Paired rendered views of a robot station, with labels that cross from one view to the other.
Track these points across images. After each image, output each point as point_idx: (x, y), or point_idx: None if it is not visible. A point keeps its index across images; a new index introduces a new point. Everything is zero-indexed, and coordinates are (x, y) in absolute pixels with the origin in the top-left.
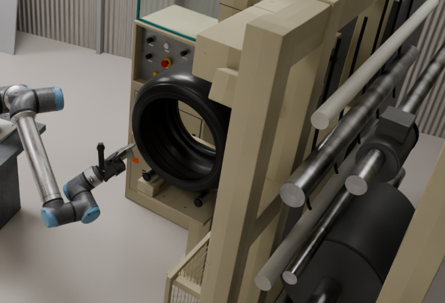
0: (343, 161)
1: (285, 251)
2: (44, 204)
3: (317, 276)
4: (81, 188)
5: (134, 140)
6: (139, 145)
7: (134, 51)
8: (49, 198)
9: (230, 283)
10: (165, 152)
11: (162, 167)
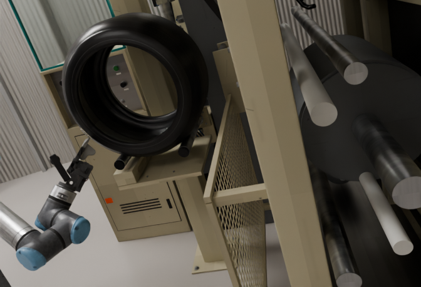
0: (285, 44)
1: (314, 83)
2: (16, 246)
3: (346, 125)
4: (54, 210)
5: (86, 133)
6: (93, 133)
7: (54, 101)
8: (20, 235)
9: (296, 115)
10: (124, 138)
11: (129, 141)
